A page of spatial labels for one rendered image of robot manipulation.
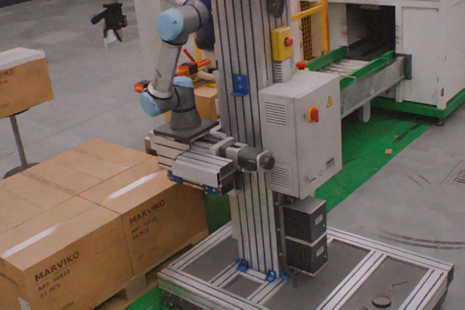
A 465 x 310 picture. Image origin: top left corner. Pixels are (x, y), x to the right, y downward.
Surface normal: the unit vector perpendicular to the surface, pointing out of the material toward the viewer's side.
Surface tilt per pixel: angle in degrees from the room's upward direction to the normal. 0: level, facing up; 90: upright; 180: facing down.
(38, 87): 90
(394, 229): 0
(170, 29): 82
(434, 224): 0
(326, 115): 90
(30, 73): 90
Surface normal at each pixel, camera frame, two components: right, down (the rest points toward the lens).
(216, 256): -0.10, -0.92
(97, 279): 0.76, 0.18
